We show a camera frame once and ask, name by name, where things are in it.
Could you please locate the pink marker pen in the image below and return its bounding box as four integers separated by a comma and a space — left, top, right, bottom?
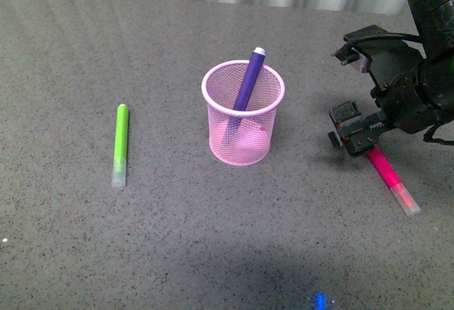
367, 146, 421, 216

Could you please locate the pink mesh pen cup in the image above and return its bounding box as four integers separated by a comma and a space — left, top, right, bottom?
201, 60, 285, 166

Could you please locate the purple marker pen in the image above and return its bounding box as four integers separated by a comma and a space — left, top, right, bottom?
223, 47, 266, 144

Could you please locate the black wrist camera with cable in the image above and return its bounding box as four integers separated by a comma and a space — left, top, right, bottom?
331, 25, 423, 90

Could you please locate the green marker pen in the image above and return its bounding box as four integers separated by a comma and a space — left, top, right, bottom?
111, 104, 129, 187

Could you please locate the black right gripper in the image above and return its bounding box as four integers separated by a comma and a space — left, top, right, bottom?
328, 74, 431, 157

